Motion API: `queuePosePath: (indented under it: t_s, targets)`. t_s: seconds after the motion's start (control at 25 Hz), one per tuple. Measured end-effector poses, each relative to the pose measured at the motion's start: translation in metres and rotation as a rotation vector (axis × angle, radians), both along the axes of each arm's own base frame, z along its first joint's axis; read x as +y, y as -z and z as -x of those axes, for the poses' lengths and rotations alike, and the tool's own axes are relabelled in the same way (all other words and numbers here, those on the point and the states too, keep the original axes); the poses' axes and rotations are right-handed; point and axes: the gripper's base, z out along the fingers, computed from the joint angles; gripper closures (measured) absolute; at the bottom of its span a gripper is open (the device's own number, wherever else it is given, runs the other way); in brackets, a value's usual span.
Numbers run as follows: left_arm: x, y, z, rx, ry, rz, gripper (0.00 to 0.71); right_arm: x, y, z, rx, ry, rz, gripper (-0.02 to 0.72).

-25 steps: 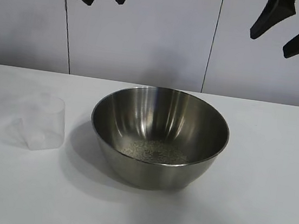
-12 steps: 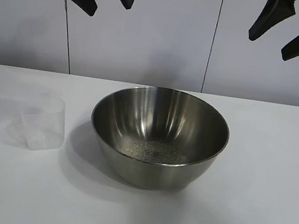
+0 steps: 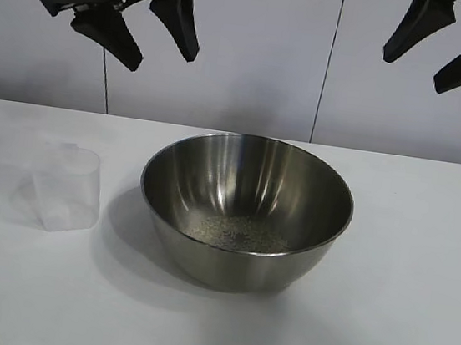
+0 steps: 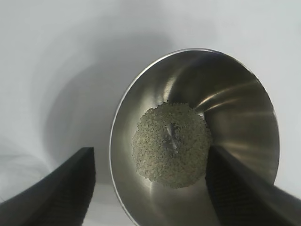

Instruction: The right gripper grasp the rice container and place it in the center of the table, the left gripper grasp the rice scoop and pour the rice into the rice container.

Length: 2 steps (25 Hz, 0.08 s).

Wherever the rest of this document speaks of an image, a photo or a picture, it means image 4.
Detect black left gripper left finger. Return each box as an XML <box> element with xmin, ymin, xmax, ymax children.
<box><xmin>0</xmin><ymin>146</ymin><xmax>96</xmax><ymax>226</ymax></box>

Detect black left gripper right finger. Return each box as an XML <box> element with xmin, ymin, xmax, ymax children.
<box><xmin>205</xmin><ymin>145</ymin><xmax>301</xmax><ymax>226</ymax></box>

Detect white rice grains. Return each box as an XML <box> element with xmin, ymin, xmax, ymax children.
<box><xmin>131</xmin><ymin>100</ymin><xmax>214</xmax><ymax>189</ymax></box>

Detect stainless steel mixing bowl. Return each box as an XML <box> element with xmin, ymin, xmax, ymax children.
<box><xmin>109</xmin><ymin>48</ymin><xmax>281</xmax><ymax>226</ymax></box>

